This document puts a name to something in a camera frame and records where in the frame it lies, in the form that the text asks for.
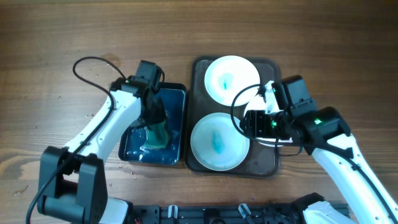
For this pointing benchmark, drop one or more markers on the green yellow sponge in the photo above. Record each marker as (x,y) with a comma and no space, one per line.
(157,136)

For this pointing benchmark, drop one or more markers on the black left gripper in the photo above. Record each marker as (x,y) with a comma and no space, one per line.
(160,114)

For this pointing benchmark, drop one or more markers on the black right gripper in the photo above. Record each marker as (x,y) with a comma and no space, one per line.
(252,123)

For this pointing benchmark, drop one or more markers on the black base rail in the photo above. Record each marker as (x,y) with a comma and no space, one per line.
(277,213)

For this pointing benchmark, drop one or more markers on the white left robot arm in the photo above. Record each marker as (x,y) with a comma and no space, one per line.
(72,182)

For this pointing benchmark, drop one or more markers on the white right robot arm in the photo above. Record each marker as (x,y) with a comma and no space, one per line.
(326,136)

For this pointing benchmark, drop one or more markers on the white plate blue stain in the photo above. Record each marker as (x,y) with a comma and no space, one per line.
(227,76)

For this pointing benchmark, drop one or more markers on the white plate front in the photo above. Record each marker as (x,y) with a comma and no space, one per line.
(216,144)

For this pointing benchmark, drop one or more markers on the dark brown serving tray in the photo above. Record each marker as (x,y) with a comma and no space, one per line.
(261,162)

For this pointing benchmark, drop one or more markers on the black water tray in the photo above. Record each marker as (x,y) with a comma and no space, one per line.
(132,148)

